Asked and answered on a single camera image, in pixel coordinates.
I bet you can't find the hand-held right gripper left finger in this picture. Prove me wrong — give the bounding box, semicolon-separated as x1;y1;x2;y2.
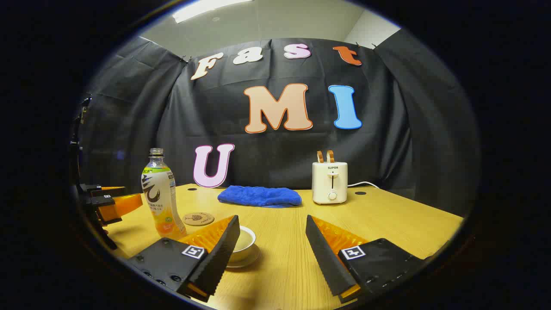
127;214;241;303

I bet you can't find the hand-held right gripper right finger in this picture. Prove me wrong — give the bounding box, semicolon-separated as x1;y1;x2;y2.
305;214;431;304

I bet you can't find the round cork coaster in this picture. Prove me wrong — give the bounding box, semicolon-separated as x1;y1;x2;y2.
182;212;215;227

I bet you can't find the clear water bottle orange label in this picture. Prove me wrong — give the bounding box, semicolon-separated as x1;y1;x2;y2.
141;148;188;240

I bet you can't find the white ceramic saucer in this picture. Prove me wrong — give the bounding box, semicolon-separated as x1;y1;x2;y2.
226;243;261;270

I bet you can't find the cream white toaster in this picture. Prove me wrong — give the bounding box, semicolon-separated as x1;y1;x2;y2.
312;161;348;205

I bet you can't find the blue folded towel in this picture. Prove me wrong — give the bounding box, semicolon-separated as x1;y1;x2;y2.
217;185;303;208

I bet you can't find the black backdrop cloth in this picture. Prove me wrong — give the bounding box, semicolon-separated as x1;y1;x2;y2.
80;28;478;217

